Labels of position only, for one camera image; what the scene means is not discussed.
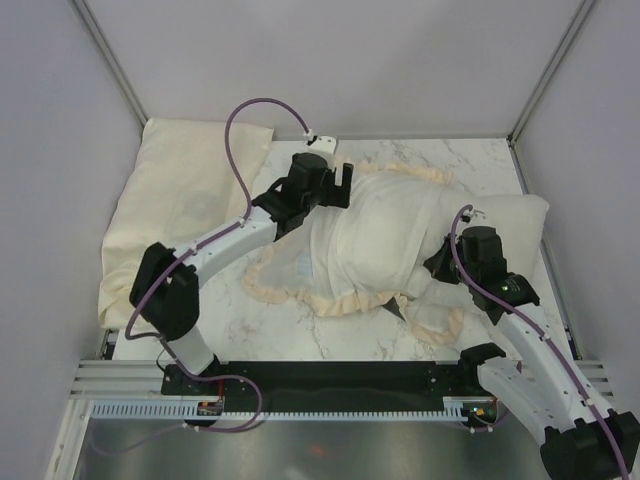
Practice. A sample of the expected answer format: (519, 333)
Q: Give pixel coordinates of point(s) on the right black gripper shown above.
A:
(437, 263)

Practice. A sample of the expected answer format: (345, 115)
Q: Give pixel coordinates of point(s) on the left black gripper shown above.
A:
(335, 197)

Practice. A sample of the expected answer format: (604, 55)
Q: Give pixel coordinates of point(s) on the white pillow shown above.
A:
(518, 220)

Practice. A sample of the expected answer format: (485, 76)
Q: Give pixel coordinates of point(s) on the white ruffled pillowcase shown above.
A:
(344, 261)

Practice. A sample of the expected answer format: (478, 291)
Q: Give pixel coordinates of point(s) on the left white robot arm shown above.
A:
(165, 292)

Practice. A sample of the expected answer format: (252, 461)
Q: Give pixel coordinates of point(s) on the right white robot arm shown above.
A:
(579, 433)

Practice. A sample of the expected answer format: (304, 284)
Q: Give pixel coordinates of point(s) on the cream yellow pillow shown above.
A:
(189, 177)

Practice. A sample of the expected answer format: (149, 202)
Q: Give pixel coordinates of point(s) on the shiny metal sheet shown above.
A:
(309, 450)

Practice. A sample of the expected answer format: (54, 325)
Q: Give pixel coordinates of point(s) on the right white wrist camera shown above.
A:
(473, 217)

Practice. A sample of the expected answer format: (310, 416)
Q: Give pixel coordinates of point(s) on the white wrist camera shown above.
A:
(322, 145)
(473, 217)

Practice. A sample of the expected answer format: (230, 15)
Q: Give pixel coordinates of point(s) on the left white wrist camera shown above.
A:
(322, 145)

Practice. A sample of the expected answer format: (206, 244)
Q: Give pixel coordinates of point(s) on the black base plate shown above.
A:
(324, 384)

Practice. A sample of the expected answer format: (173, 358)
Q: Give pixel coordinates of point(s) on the right aluminium corner post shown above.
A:
(570, 35)

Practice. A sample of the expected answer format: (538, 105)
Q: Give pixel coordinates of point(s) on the aluminium corner post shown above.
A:
(99, 40)
(570, 35)

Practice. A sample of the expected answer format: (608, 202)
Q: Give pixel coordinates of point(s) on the left aluminium corner post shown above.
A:
(99, 40)

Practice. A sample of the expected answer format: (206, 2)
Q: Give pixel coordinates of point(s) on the aluminium frame rail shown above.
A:
(114, 379)

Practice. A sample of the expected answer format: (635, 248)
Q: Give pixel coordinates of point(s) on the white slotted cable duct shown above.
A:
(452, 410)

